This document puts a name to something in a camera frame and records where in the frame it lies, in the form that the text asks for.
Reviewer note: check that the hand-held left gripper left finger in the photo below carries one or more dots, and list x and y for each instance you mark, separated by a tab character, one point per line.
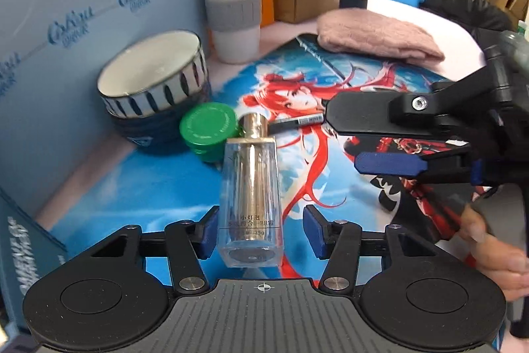
209	233

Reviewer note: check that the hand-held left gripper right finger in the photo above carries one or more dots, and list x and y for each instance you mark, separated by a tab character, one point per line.
313	233

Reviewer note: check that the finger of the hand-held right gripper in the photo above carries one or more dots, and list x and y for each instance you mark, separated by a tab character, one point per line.
388	163
363	113

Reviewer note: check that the clear cosmetic bottle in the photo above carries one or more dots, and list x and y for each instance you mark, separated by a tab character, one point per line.
253	187

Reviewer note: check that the black cosmetic pen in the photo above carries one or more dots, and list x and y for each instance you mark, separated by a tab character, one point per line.
295	122

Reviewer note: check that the person's right hand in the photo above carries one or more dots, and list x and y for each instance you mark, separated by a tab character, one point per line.
496	262

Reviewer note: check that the pink folded towel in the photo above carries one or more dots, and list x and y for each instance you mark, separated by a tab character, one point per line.
372	32

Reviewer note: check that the printed cartoon desk mat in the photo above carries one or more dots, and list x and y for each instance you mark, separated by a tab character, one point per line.
289	67

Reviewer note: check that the green round lid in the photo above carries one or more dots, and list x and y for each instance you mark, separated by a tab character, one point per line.
206	127

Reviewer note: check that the dark blue ceramic bowl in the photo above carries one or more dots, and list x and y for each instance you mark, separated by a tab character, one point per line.
157	134

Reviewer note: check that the white cup with grey sleeve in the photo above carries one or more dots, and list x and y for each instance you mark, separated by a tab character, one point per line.
234	18

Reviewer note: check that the white striped ceramic bowl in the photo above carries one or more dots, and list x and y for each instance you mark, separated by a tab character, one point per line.
153	71

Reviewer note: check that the blue printed box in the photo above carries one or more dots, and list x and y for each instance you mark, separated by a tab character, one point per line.
29	266

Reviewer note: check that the light blue paper bag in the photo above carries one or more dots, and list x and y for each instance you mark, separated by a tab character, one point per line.
95	18

